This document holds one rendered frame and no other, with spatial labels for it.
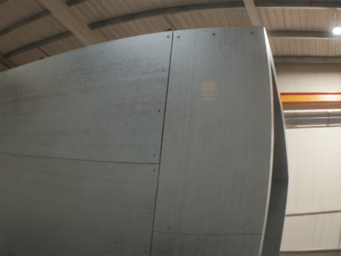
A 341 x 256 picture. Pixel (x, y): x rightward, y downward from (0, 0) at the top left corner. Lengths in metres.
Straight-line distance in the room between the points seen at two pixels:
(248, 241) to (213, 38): 0.79
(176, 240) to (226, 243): 0.18
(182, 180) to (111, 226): 0.33
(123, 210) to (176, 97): 0.45
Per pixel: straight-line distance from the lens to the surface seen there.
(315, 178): 9.66
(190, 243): 1.14
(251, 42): 1.29
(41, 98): 1.69
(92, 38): 10.37
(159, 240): 1.18
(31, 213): 1.58
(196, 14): 9.31
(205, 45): 1.33
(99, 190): 1.31
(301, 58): 10.73
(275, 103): 1.83
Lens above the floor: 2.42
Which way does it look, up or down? 17 degrees up
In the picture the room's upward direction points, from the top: 6 degrees clockwise
